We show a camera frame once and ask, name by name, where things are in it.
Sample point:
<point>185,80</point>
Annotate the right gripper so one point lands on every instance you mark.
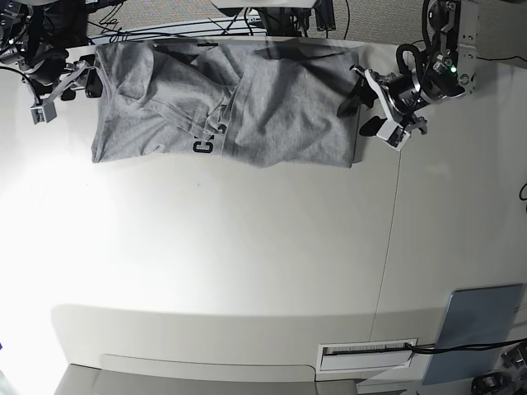
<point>43,64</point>

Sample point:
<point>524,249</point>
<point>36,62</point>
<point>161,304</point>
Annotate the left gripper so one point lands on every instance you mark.
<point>425,78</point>

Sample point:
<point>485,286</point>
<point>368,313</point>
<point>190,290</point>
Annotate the grey T-shirt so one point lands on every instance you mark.
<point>256,102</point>

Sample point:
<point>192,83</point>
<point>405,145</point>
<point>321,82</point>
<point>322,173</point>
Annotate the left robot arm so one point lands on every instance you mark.
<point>447,24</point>

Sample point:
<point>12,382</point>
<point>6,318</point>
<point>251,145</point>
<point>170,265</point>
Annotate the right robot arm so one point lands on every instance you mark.
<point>36,37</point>

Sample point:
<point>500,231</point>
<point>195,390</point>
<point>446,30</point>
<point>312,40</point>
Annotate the blue-grey flat panel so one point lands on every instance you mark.
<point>473,316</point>

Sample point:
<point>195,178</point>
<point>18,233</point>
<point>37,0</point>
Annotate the black device bottom right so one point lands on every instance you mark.
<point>488,384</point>

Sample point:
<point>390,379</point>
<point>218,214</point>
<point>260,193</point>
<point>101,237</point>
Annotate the aluminium frame stand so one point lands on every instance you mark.
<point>285,18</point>

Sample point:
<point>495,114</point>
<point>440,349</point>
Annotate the white table cable grommet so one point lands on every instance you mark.
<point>364,356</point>

